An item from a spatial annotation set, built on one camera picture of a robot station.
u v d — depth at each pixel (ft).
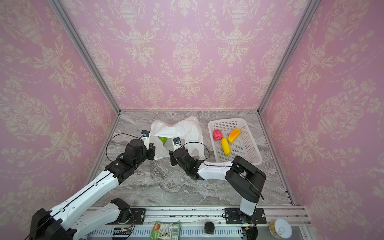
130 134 2.12
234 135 3.28
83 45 2.74
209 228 2.25
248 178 1.63
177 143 2.43
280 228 2.16
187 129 2.75
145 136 2.24
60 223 1.30
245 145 3.21
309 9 2.27
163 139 3.20
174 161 2.51
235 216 2.47
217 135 3.21
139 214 2.44
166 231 2.26
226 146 3.10
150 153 2.34
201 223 2.45
